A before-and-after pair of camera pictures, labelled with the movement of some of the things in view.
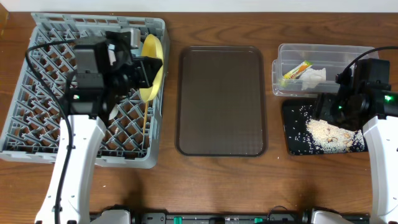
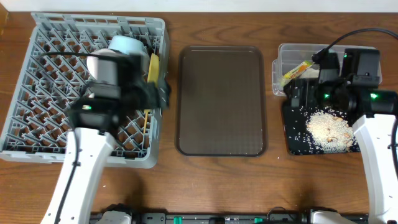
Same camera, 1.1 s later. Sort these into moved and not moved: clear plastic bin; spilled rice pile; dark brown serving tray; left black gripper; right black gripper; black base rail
Moved: left black gripper; right black gripper
Not moved: black base rail; spilled rice pile; dark brown serving tray; clear plastic bin
